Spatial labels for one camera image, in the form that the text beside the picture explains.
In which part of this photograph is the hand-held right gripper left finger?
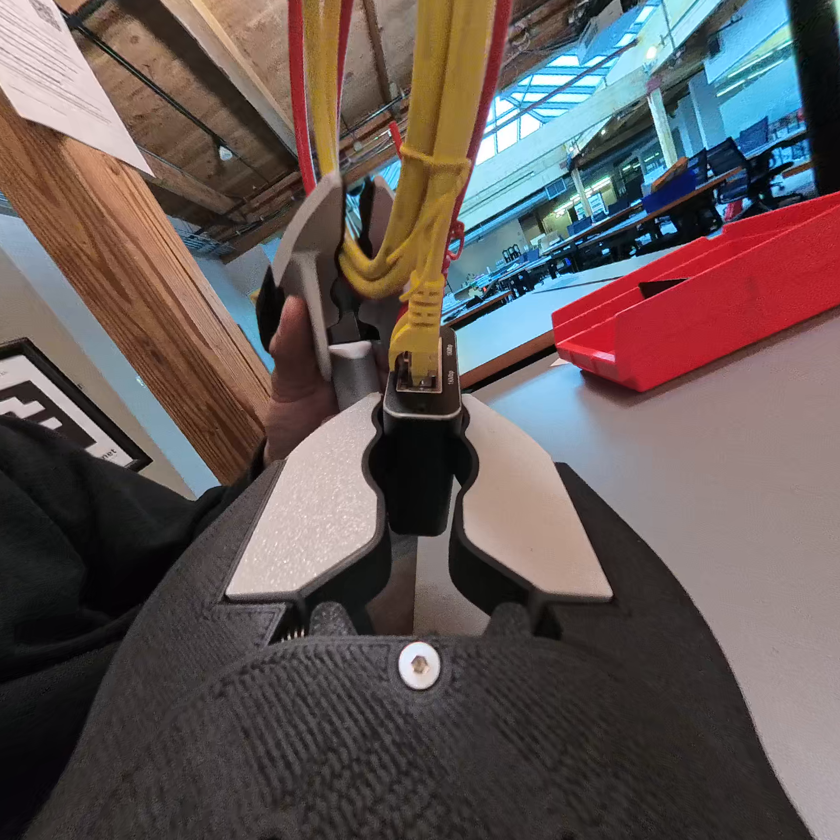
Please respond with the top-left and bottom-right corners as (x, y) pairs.
(224, 392), (393, 613)

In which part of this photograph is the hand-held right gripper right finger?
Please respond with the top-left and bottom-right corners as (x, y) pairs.
(449, 395), (614, 613)

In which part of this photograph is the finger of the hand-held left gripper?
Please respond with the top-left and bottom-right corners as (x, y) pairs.
(269, 171), (350, 383)
(330, 176), (408, 412)

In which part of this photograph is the black port adapter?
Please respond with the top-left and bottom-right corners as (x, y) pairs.
(382, 325), (466, 537)

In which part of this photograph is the red ethernet cable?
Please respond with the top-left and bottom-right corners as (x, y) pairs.
(287, 0), (514, 311)

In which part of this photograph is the yellow ethernet cable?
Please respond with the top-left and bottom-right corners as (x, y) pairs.
(302, 0), (501, 396)

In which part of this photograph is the person's left hand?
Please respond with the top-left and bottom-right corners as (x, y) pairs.
(262, 294), (385, 462)

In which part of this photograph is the white desk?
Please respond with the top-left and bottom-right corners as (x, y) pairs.
(453, 249), (660, 389)

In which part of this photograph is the person's black sweatshirt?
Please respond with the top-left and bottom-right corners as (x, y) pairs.
(0, 413), (266, 840)

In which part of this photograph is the red plastic bin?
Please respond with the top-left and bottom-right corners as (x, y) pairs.
(551, 192), (840, 395)

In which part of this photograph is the white paper notice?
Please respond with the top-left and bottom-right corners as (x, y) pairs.
(0, 0), (156, 179)

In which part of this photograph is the blue storage bin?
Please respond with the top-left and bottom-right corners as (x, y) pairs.
(642, 177), (691, 212)

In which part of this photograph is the wood-top office desk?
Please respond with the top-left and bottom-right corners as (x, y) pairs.
(640, 167), (746, 245)

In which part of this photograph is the black mesh office chair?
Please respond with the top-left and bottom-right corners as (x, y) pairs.
(707, 117), (796, 212)

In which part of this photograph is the black pole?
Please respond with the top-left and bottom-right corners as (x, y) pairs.
(787, 0), (840, 199)

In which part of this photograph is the wooden post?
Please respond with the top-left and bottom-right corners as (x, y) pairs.
(0, 85), (274, 488)

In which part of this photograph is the black framed wall sign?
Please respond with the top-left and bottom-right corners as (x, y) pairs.
(0, 338), (154, 473)

